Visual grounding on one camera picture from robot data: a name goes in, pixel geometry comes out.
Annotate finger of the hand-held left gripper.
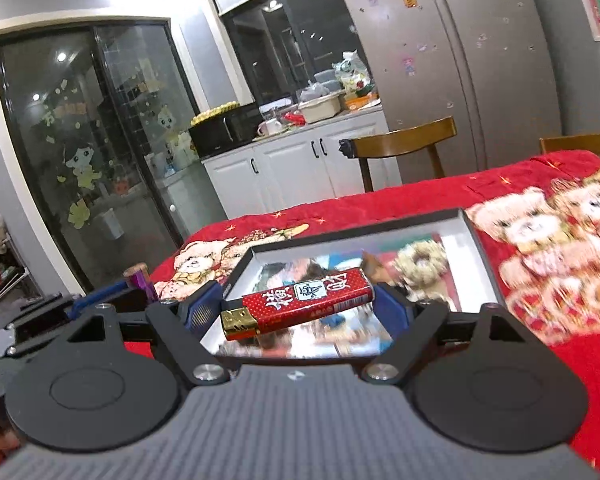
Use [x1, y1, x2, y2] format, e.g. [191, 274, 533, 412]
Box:
[66, 282, 148, 318]

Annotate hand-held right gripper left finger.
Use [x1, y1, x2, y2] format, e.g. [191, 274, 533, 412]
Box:
[66, 282, 231, 387]

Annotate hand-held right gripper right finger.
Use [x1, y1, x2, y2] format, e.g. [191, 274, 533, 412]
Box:
[362, 284, 528, 387]

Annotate purple packet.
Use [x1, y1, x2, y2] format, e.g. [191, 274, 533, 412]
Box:
[123, 263, 157, 305]

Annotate black shallow box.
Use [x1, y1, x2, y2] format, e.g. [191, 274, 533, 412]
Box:
[200, 207, 508, 361]

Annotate red candy packet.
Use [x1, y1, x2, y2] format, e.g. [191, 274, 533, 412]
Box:
[221, 267, 376, 342]

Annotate cluttered metal rack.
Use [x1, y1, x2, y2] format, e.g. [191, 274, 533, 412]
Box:
[0, 175, 31, 321]

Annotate white trash bin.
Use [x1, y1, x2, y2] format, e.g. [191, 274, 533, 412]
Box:
[96, 207, 126, 240]

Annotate sliding glass door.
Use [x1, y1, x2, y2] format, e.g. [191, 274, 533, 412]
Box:
[0, 19, 203, 301]

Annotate wooden chair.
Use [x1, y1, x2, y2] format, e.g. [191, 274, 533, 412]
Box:
[539, 131, 600, 156]
[350, 116, 456, 193]

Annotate white kitchen cabinet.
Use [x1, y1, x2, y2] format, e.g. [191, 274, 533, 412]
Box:
[201, 107, 403, 221]

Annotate red bear printed blanket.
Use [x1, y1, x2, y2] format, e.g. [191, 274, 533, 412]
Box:
[150, 150, 600, 471]

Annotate black microwave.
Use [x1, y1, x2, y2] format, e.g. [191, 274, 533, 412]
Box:
[187, 103, 263, 158]

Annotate box of gold chocolates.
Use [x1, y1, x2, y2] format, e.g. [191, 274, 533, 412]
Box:
[190, 101, 241, 126]

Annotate orange food packet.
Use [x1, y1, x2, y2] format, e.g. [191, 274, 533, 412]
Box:
[345, 94, 381, 112]

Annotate beige plastic basin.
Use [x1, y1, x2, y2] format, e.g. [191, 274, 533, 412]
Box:
[297, 92, 343, 123]

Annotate grey plastic bag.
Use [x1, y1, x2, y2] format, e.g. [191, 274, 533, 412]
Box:
[299, 82, 333, 103]

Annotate green white plastic bag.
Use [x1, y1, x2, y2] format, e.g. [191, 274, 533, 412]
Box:
[332, 51, 373, 98]

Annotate clear plastic containers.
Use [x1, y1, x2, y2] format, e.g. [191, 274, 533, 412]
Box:
[314, 69, 342, 92]

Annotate silver refrigerator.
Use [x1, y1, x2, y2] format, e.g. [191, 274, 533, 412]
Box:
[327, 0, 563, 181]

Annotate dark kitchen window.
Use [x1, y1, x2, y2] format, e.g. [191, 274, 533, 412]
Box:
[197, 0, 368, 106]

